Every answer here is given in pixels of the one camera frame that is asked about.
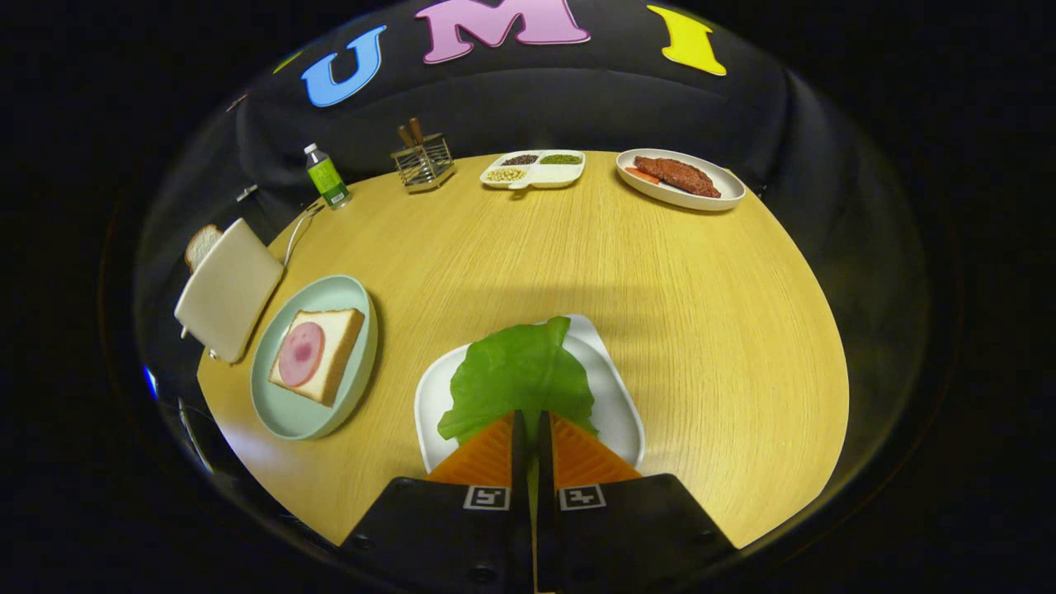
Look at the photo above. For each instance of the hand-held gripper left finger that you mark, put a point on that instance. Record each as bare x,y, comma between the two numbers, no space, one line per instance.
519,470

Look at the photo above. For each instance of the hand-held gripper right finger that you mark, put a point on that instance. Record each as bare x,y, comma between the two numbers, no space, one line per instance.
544,470

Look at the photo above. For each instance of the green lettuce leaf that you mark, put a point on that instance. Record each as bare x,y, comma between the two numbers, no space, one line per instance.
516,371

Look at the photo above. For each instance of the plain toast bread slice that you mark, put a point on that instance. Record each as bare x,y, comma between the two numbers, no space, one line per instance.
200,246

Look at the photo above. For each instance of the white square plate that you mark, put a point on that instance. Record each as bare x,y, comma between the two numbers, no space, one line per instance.
615,396

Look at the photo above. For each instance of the bread slice with ham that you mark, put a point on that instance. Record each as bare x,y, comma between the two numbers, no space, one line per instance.
340,346

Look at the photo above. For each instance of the pale green round plate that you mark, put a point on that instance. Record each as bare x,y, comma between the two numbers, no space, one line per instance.
289,412

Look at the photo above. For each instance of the pink ham slice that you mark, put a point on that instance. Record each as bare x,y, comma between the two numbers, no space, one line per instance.
301,355

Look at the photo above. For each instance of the white oval plate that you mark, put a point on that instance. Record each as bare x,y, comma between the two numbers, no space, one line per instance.
660,196

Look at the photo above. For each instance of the white divided bean dish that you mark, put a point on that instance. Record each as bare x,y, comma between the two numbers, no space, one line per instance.
561,173

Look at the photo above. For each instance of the orange-red food slice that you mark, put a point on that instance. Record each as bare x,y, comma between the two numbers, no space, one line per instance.
637,174

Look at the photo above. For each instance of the brown meat slice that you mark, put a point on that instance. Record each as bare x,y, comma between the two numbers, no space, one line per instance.
681,175

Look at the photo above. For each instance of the white toaster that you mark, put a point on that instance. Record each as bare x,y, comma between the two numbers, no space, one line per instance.
231,289

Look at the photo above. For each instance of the green label drink bottle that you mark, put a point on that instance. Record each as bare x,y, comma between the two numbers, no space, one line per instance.
327,177

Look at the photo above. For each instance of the black backdrop cloth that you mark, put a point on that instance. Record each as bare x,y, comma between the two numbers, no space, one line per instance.
577,107

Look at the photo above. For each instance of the silver cloth clip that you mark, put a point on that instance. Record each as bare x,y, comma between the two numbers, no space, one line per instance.
247,193

